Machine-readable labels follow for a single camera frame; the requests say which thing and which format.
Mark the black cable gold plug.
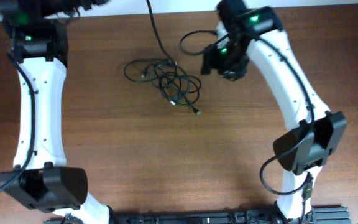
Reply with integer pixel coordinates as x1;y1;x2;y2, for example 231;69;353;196
146;0;201;116

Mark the black cable small plug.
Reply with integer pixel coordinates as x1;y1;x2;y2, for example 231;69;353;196
123;58;175;84

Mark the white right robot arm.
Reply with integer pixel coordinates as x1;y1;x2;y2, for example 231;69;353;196
201;1;350;223

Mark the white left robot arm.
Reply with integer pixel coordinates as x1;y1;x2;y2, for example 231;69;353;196
0;0;114;223

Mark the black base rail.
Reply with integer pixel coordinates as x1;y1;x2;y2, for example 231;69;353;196
42;205;351;224

